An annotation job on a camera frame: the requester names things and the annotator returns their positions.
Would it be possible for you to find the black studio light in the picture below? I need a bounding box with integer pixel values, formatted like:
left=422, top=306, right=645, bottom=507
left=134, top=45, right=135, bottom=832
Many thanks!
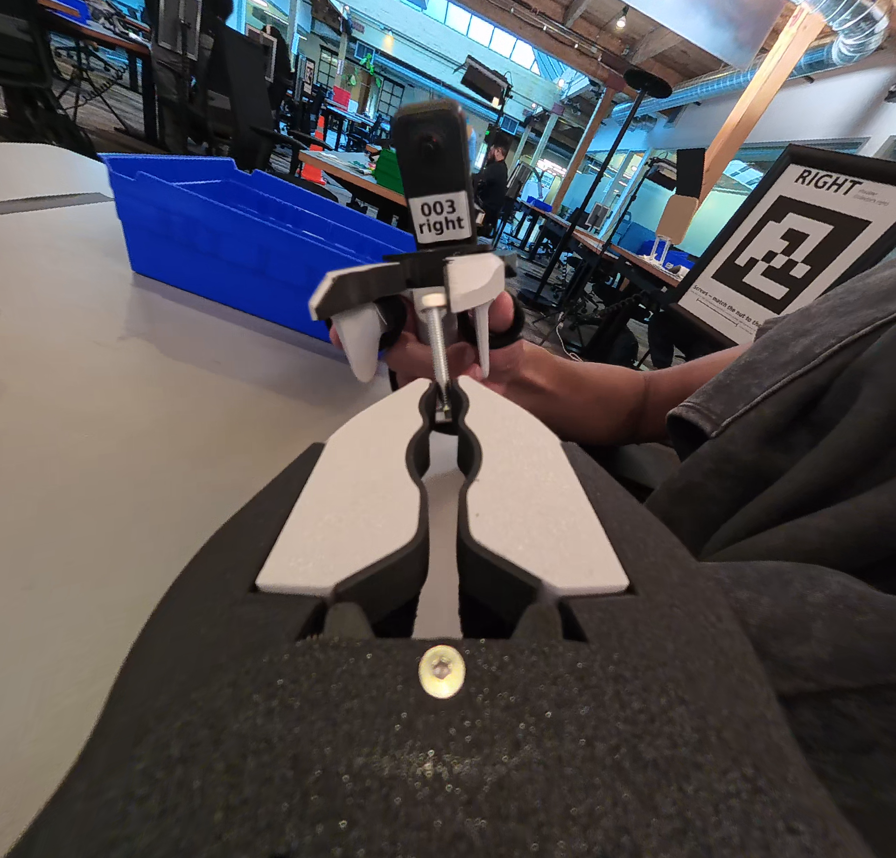
left=457, top=55, right=513, bottom=105

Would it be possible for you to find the thick wooden pillar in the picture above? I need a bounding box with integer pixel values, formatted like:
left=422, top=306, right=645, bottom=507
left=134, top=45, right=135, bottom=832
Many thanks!
left=699, top=2, right=832, bottom=202

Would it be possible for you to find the green crate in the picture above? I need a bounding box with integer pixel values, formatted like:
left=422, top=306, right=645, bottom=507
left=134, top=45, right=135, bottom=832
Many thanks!
left=373, top=146, right=408, bottom=195

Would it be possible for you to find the black office chair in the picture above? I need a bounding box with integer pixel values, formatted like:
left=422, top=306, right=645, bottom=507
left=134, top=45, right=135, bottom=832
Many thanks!
left=206, top=18, right=312, bottom=176

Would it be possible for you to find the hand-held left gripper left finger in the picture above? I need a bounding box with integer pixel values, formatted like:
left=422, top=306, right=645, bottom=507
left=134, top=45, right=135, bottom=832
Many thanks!
left=255, top=376, right=435, bottom=638

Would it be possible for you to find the brown wooden table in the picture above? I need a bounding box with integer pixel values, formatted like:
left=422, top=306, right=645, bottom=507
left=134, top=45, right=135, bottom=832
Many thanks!
left=297, top=147, right=410, bottom=209
left=518, top=200, right=690, bottom=355

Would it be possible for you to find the thin wooden pillar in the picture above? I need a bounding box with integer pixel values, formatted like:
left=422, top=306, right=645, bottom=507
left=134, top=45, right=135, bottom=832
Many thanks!
left=552, top=88, right=618, bottom=209

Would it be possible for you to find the long thin silver bolt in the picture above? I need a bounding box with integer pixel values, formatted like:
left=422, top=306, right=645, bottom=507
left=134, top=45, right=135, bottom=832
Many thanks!
left=418, top=292, right=454, bottom=418

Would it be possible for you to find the black framed marker sign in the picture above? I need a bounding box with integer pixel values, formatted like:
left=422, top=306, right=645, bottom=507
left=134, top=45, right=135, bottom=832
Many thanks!
left=671, top=142, right=896, bottom=349

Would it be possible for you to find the smooth metal air duct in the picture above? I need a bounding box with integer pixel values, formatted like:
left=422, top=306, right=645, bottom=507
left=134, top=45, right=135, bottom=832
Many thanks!
left=560, top=0, right=795, bottom=69

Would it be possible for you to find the black disc floor lamp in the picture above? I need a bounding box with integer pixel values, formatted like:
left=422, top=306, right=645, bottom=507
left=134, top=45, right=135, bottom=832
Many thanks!
left=538, top=67, right=675, bottom=310

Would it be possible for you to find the black framed panel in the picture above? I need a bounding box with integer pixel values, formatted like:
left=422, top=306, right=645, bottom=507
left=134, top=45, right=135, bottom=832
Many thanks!
left=155, top=0, right=205, bottom=62

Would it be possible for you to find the grey desk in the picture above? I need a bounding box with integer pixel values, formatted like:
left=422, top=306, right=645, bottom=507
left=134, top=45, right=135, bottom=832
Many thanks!
left=0, top=142, right=674, bottom=838

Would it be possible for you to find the person's right hand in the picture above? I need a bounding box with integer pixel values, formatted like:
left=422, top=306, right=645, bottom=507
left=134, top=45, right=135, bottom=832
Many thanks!
left=328, top=289, right=568, bottom=411

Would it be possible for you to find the silver spiral air duct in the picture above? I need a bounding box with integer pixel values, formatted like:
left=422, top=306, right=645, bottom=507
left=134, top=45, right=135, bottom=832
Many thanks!
left=609, top=0, right=896, bottom=118

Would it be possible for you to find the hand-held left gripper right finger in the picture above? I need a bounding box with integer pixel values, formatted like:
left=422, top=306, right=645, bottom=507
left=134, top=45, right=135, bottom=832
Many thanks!
left=455, top=376, right=632, bottom=638

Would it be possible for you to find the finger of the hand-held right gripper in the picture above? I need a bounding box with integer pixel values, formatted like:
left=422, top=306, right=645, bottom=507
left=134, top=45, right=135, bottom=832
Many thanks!
left=443, top=251, right=507, bottom=380
left=308, top=261, right=410, bottom=385

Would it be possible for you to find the tan board stand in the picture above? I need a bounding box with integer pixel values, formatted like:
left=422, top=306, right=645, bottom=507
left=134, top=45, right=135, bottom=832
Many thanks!
left=652, top=191, right=702, bottom=271

